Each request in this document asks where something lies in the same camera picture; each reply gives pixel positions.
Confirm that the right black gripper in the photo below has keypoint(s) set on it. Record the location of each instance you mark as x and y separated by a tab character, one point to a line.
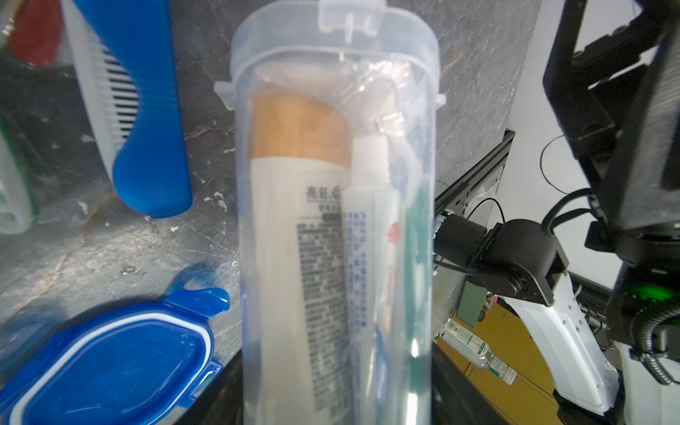
617	103

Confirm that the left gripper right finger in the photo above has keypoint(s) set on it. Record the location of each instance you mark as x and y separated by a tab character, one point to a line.
455	400

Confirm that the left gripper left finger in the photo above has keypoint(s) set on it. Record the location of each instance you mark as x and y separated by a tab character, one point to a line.
223	400

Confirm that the blue-lid clear container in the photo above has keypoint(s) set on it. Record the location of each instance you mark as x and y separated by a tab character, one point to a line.
335	105

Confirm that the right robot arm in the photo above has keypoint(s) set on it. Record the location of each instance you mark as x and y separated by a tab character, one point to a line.
522	262

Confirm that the clear bottle outside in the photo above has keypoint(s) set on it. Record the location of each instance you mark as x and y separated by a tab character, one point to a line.
476	351

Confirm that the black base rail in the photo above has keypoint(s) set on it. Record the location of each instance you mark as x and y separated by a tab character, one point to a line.
456	195

